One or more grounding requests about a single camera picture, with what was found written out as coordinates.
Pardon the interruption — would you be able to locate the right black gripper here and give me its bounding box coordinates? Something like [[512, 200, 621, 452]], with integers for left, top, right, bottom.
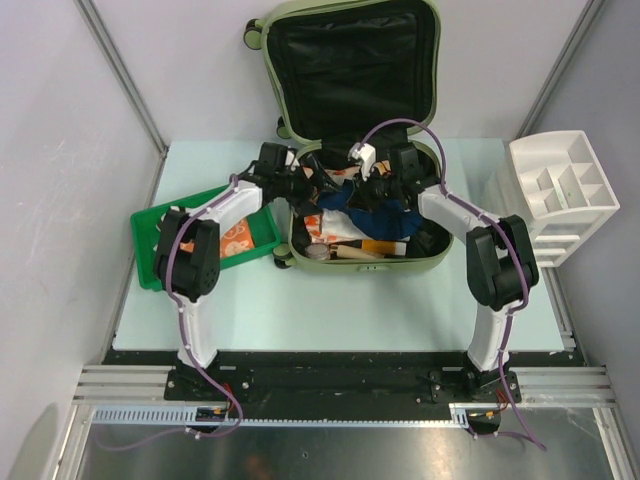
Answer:
[[347, 164, 402, 214]]

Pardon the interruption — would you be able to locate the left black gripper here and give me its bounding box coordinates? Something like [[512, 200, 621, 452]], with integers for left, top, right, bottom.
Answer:
[[275, 155, 343, 219]]

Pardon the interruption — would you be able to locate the white cloth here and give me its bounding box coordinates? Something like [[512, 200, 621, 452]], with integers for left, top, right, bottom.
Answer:
[[320, 209, 369, 242]]

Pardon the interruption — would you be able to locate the navy blue cloth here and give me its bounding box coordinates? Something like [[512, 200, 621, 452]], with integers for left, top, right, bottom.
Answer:
[[317, 184, 424, 242]]

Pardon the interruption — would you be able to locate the olive green hard-shell suitcase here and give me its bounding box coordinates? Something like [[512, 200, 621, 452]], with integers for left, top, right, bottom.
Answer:
[[244, 1, 453, 273]]

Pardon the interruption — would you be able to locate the orange rabbit print cloth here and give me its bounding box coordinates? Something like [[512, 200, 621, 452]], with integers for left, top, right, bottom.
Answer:
[[178, 218, 255, 259]]

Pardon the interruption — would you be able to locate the floral tulip print cloth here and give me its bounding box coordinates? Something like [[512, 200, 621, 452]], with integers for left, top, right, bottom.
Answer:
[[302, 167, 359, 244]]

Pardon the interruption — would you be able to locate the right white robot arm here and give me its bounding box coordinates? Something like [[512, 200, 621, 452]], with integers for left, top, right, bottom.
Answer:
[[348, 141, 539, 401]]

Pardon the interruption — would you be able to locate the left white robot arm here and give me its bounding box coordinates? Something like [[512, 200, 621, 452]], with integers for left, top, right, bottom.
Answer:
[[153, 142, 339, 400]]

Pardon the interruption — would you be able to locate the orange yellow tube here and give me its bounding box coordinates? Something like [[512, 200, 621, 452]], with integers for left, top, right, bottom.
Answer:
[[361, 240, 407, 257]]

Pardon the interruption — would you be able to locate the green plastic tray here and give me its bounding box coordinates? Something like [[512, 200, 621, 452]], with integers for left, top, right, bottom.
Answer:
[[130, 185, 281, 292]]

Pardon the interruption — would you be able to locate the white plastic drawer organizer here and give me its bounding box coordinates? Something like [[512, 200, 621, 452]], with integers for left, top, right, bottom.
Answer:
[[482, 130, 620, 268]]

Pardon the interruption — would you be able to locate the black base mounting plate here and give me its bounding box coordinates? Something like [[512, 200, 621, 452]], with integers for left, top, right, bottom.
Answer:
[[103, 350, 585, 422]]

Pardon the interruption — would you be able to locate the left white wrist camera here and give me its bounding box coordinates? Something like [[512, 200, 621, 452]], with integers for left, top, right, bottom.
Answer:
[[284, 148, 300, 171]]

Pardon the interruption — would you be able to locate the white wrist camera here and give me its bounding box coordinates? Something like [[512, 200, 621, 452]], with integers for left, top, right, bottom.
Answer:
[[284, 148, 300, 171], [348, 142, 376, 182]]

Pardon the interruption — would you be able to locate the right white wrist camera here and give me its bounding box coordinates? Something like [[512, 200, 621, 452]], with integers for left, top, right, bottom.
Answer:
[[348, 142, 376, 182]]

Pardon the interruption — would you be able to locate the right aluminium frame post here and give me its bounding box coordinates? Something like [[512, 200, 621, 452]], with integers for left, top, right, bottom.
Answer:
[[514, 0, 608, 139]]

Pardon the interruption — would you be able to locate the aluminium frame post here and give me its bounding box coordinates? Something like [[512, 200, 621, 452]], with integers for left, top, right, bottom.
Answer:
[[74, 0, 168, 158], [514, 0, 608, 139]]

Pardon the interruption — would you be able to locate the white slotted cable duct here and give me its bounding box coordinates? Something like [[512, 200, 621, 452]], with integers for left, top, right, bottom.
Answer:
[[92, 402, 506, 429]]

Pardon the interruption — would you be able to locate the left aluminium frame post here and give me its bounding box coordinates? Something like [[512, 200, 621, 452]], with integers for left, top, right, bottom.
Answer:
[[74, 0, 168, 158]]

